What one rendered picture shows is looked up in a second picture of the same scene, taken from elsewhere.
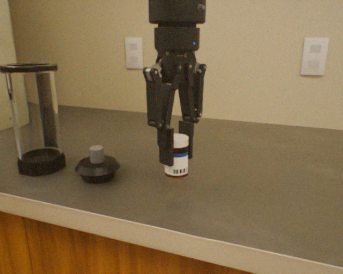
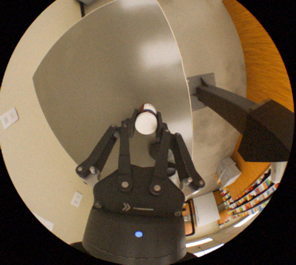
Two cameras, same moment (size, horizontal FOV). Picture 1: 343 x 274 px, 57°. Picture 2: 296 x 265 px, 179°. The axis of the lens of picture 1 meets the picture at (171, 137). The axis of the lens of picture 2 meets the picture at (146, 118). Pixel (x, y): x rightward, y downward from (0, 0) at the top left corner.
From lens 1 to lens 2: 0.49 m
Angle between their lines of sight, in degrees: 56
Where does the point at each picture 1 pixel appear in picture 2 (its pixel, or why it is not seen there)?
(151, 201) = (169, 109)
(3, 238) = not seen: hidden behind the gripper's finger
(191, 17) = not seen: outside the picture
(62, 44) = not seen: hidden behind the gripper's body
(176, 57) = (155, 206)
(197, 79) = (99, 160)
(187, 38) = (166, 244)
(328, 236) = (141, 19)
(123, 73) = (84, 194)
